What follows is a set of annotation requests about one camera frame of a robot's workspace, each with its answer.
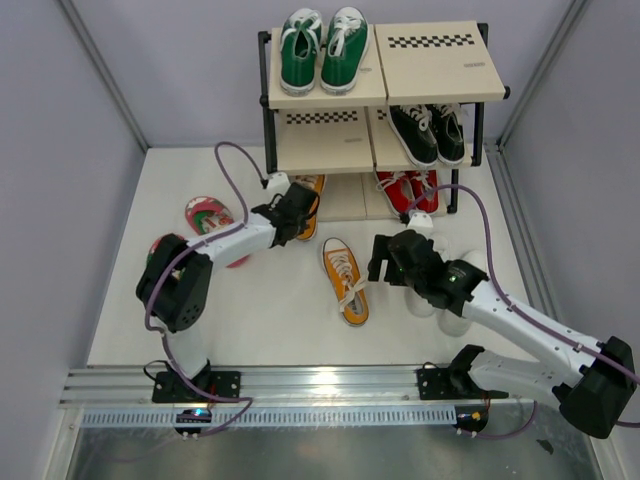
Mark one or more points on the green canvas sneaker right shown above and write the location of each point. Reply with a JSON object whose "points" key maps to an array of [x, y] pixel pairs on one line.
{"points": [[347, 44]]}

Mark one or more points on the white leather sneaker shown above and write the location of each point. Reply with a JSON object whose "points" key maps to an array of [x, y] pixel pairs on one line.
{"points": [[416, 305], [463, 276]]}

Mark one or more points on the aluminium mounting rail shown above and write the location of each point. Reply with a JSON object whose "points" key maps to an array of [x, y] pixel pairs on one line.
{"points": [[267, 385]]}

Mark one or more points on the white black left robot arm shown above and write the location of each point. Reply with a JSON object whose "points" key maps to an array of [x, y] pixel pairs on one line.
{"points": [[174, 286]]}

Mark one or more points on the black canvas sneaker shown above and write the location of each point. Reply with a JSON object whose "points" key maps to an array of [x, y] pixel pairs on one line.
{"points": [[449, 132], [412, 126]]}

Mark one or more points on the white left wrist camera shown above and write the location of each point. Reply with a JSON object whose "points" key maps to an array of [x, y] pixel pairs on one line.
{"points": [[277, 183]]}

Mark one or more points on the black canvas sneaker right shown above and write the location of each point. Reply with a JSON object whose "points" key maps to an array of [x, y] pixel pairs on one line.
{"points": [[449, 132]]}

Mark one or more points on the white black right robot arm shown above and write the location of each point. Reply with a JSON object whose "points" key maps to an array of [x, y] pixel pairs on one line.
{"points": [[589, 381]]}

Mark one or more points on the green canvas sneaker left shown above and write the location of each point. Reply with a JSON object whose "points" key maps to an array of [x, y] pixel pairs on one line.
{"points": [[299, 47]]}

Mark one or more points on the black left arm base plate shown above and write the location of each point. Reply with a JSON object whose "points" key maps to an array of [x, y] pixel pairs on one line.
{"points": [[170, 388]]}

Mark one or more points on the red canvas sneaker right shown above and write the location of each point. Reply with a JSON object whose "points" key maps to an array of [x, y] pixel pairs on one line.
{"points": [[422, 184]]}

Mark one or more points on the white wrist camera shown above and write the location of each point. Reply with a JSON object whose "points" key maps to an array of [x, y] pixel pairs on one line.
{"points": [[277, 183], [421, 222]]}

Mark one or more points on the white leather sneaker left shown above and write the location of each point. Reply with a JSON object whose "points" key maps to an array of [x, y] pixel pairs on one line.
{"points": [[416, 305]]}

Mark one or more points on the green canvas sneaker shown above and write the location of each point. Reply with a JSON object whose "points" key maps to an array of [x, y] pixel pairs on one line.
{"points": [[347, 44], [299, 47]]}

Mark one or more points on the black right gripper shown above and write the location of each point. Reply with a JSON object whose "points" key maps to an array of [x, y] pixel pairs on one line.
{"points": [[381, 252]]}

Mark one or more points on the cream black shoe shelf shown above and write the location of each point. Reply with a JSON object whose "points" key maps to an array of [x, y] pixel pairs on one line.
{"points": [[349, 137]]}

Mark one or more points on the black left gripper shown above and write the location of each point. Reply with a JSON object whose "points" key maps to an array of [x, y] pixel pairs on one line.
{"points": [[273, 203]]}

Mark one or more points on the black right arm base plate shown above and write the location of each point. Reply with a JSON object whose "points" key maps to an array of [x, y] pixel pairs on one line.
{"points": [[441, 383]]}

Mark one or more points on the red canvas sneaker left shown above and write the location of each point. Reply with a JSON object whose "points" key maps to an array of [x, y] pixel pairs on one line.
{"points": [[397, 190]]}

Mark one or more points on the red canvas sneaker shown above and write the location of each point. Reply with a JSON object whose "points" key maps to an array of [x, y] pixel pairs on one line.
{"points": [[422, 184], [397, 190]]}

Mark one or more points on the black canvas sneaker left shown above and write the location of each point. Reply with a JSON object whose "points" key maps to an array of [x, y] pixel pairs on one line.
{"points": [[412, 126]]}

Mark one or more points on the white leather sneaker right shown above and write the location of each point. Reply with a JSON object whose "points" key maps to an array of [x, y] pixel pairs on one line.
{"points": [[463, 276]]}

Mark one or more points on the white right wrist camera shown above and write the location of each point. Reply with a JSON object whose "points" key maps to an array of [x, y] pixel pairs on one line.
{"points": [[421, 222]]}

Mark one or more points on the orange canvas sneaker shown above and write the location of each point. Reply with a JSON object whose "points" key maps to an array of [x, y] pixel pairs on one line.
{"points": [[316, 183], [343, 272]]}

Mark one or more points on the slotted grey cable duct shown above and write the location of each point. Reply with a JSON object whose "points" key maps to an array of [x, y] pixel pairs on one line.
{"points": [[320, 416]]}

